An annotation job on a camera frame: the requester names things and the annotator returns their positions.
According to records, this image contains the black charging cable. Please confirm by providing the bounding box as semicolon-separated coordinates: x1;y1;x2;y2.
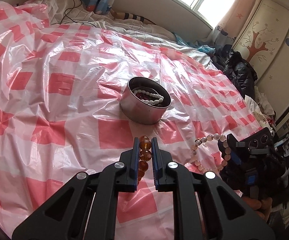
60;0;97;28

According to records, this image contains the striped pillow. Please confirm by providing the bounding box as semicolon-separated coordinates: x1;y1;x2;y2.
110;9;157;26

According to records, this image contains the dark red bead bracelet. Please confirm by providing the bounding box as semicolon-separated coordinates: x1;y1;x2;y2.
135;91;163;107

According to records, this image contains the white wardrobe with tree decal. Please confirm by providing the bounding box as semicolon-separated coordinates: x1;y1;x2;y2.
232;0;289;130

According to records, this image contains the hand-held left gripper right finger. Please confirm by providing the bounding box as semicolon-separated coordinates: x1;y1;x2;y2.
151;137;276;240

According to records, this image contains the pile of papers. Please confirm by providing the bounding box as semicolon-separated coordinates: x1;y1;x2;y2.
244;85;276;128

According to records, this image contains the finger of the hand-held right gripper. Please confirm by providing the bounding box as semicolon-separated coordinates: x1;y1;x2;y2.
226;134;246;155
221;164;247;189

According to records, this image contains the pink white bead bracelet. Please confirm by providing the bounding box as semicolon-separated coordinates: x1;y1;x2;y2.
190;134;231;174

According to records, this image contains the round metal tin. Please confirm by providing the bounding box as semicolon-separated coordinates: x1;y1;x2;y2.
120;77;172;125

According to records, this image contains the black jacket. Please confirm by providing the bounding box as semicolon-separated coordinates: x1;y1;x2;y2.
211;44;258;98

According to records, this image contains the red white checkered plastic sheet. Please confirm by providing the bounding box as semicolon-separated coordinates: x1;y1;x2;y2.
0;1;265;233

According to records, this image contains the amber bead bracelet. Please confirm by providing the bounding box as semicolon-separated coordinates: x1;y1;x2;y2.
138;135;153;183

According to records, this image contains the person's right hand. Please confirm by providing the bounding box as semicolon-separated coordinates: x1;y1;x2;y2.
242;195;273;224

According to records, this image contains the pink printed curtain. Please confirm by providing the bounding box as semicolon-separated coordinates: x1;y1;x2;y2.
213;0;262;48

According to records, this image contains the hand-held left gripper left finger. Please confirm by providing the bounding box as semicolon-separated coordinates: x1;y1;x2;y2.
12;137;139;240

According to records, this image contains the blue plastic bag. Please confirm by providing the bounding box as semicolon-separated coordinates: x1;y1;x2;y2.
173;31;216;55

